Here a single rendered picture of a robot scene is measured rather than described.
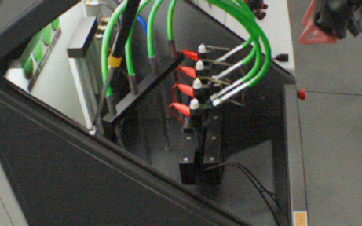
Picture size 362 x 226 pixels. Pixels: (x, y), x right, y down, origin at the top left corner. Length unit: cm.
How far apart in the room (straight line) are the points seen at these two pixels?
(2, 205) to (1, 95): 29
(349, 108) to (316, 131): 27
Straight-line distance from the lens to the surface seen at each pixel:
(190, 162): 135
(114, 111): 133
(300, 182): 133
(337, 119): 300
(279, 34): 181
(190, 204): 101
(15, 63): 97
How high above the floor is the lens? 191
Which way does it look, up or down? 39 degrees down
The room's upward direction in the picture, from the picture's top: 8 degrees counter-clockwise
